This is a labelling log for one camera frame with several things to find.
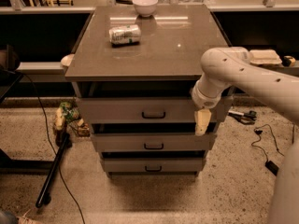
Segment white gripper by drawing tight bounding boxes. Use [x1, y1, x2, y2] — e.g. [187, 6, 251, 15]
[191, 81, 222, 136]

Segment white foam takeout container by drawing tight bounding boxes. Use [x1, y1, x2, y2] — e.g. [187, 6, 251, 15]
[249, 49, 282, 65]

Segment grey top drawer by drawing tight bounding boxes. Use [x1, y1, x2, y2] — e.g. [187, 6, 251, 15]
[75, 95, 235, 124]

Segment white bowl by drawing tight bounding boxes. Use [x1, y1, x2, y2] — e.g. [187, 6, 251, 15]
[132, 0, 158, 17]

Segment black power adapter with cable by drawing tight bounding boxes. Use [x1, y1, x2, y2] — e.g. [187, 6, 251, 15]
[249, 123, 296, 176]

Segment black metal stand leg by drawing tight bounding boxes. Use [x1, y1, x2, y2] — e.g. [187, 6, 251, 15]
[36, 133, 70, 208]

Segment crushed silver green can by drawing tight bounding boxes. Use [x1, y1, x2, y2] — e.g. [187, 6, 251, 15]
[108, 24, 141, 45]

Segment grey drawer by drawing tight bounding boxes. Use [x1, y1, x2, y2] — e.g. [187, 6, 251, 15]
[100, 158, 206, 173]
[75, 95, 235, 124]
[91, 133, 217, 152]

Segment black scissors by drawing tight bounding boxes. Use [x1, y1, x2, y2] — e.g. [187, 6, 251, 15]
[228, 110, 257, 125]

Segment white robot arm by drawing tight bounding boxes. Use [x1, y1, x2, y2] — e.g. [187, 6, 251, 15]
[192, 47, 299, 224]

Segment white plate behind cabinet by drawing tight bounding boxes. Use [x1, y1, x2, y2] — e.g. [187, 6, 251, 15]
[61, 54, 74, 68]

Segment black cable on floor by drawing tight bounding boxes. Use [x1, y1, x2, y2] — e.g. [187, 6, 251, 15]
[18, 72, 87, 224]

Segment grey drawer cabinet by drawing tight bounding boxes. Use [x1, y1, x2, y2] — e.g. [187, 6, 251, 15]
[64, 4, 244, 178]

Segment grey bottom drawer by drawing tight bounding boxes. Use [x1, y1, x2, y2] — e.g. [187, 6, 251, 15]
[100, 158, 206, 173]

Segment small yellow black object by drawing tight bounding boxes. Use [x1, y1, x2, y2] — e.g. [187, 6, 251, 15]
[282, 56, 296, 67]

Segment green snack bag pile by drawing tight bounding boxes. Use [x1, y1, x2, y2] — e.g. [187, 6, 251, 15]
[53, 102, 90, 137]

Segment grey middle drawer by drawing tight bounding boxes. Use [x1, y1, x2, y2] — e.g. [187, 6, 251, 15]
[91, 133, 217, 152]

